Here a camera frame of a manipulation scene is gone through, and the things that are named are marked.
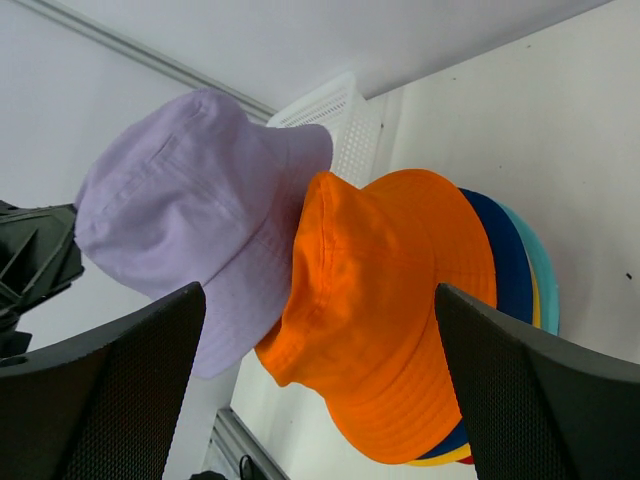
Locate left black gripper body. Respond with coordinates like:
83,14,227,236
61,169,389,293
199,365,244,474
0,309,33,360

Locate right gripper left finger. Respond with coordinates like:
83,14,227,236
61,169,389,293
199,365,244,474
1,282,206,479

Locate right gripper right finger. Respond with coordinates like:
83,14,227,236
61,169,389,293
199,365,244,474
435,284,639,479

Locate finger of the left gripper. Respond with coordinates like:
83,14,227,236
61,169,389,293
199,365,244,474
1,202,84,314

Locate yellow bucket hat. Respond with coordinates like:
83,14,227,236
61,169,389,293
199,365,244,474
407,244,544,469

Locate teal bucket hat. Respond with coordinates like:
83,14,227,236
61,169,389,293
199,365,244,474
501,204,560,336

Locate blue bucket hat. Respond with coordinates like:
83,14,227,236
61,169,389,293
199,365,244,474
410,189,540,466

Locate lavender bucket hat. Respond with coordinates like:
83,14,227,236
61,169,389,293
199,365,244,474
75,88,333,379

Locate orange bucket hat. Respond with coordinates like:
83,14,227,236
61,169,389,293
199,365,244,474
256,169,497,464

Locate white plastic basket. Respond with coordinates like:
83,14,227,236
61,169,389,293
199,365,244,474
267,72,382,188

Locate aluminium mounting rail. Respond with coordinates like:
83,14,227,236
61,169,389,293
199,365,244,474
203,408,289,480

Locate left aluminium frame post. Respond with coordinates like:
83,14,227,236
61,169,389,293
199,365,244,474
15,0,275,124

